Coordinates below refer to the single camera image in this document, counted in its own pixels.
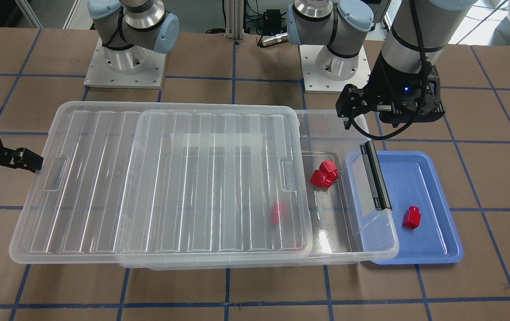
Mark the aluminium frame post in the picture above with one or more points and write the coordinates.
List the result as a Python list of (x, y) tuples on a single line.
[(234, 14)]

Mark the red block under lid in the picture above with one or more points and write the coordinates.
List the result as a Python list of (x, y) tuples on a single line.
[(276, 213)]

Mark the red block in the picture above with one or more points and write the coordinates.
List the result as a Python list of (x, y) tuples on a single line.
[(276, 213), (412, 218), (325, 175)]

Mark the blue plastic tray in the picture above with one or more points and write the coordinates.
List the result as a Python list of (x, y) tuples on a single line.
[(419, 226)]

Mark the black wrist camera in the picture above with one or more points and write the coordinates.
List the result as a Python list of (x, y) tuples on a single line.
[(350, 104)]

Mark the clear plastic box lid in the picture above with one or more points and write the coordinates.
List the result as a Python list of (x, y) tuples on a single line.
[(72, 212)]

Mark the clear plastic storage box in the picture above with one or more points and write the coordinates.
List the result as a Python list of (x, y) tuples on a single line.
[(326, 191)]

